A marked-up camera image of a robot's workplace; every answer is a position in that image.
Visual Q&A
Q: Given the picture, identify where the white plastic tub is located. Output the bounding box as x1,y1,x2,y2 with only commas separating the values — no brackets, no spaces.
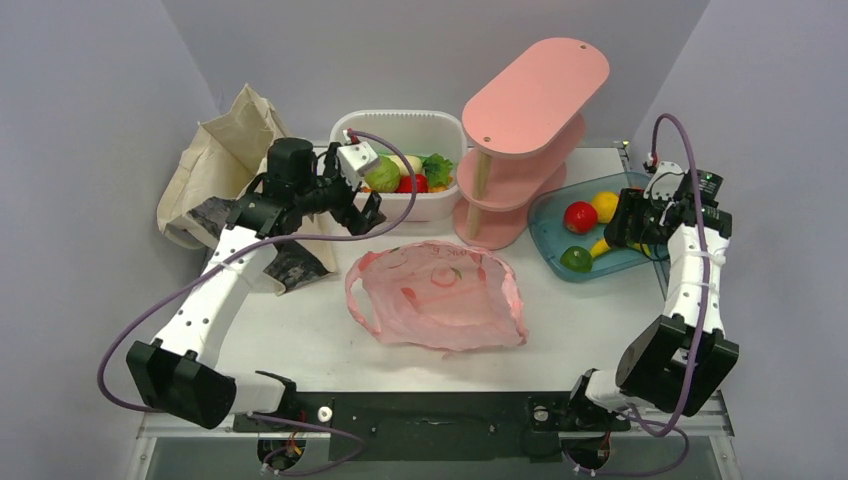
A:
328,109,468,222

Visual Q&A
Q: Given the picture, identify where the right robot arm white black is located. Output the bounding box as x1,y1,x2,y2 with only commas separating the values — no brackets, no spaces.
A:
565,162,739,429

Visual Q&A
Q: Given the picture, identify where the white radish with leaves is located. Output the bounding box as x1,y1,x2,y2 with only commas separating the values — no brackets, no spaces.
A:
389,154,454,193

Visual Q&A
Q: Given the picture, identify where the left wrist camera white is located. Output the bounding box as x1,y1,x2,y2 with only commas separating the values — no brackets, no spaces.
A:
336,142,381,192

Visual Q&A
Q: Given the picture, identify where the yellow lemon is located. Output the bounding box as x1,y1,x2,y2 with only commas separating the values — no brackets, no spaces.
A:
590,191,619,224

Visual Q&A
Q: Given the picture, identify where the small green lime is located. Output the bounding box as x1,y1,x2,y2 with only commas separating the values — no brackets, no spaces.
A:
559,246,594,273

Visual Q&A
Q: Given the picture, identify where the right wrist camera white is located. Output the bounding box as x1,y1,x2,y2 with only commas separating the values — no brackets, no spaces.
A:
643,161,685,201

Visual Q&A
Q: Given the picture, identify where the red bell pepper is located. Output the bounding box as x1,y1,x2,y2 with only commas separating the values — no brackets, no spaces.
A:
395,174,429,194

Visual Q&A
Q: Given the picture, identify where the red apple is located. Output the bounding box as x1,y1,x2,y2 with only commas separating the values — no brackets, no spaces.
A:
563,201,598,235

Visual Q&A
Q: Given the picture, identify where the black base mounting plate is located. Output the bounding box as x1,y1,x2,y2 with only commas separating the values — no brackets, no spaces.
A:
233,391,631,462

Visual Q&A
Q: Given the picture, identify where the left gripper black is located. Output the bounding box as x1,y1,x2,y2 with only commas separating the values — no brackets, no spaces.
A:
294,145,385,237

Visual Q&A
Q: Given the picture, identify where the pink three-tier shelf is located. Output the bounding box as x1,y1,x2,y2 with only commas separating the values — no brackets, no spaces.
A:
453,37,610,250

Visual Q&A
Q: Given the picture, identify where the yellow banana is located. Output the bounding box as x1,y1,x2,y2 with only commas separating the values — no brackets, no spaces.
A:
589,239,651,259

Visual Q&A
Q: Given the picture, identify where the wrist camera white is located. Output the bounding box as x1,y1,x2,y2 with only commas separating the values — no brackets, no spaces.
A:
336,142,381,192
643,161,685,201

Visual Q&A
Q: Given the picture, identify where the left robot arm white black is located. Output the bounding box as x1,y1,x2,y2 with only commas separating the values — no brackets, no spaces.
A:
126,138,385,430

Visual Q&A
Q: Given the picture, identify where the teal plastic tray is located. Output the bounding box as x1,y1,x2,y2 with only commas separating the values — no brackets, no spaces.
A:
528,172,649,283

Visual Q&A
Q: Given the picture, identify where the beige canvas tote bag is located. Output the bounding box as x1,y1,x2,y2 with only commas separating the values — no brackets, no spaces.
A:
156,84,338,295

